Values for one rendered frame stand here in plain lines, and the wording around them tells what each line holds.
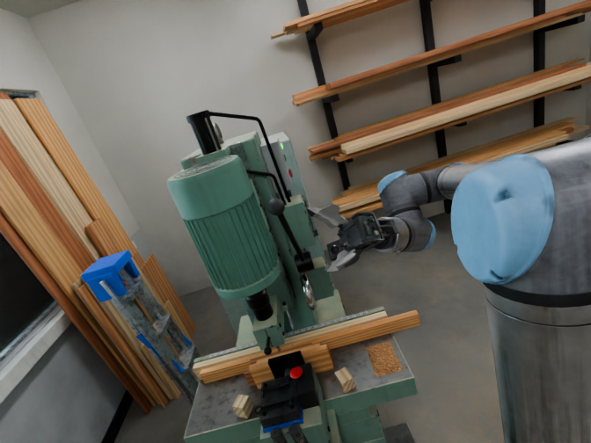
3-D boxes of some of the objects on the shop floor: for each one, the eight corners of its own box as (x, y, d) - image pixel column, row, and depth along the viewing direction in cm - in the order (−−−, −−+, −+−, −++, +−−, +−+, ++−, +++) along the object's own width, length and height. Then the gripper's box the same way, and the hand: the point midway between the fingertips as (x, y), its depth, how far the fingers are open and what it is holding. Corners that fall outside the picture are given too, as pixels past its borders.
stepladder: (208, 446, 173) (71, 281, 130) (215, 404, 197) (101, 253, 154) (234, 436, 172) (105, 267, 129) (238, 395, 196) (130, 241, 153)
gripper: (382, 191, 77) (319, 185, 66) (413, 265, 69) (347, 272, 59) (360, 207, 84) (299, 204, 73) (386, 277, 76) (322, 286, 65)
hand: (313, 240), depth 68 cm, fingers open, 14 cm apart
